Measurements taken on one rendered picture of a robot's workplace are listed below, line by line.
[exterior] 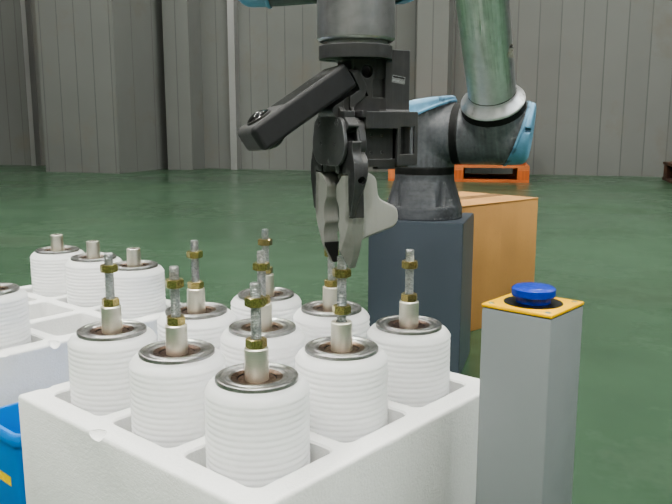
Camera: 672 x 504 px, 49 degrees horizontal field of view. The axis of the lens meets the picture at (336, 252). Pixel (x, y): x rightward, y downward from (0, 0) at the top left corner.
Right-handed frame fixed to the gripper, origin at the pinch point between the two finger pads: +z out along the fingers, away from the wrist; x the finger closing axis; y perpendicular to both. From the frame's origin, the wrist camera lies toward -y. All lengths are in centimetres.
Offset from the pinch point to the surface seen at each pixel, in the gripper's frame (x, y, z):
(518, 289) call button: -13.0, 12.4, 2.4
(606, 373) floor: 35, 76, 35
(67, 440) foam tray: 11.3, -25.3, 19.6
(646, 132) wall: 437, 538, -6
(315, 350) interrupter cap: 0.1, -2.2, 10.0
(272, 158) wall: 693, 261, 23
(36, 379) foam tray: 39, -26, 22
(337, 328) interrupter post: -0.7, -0.2, 7.7
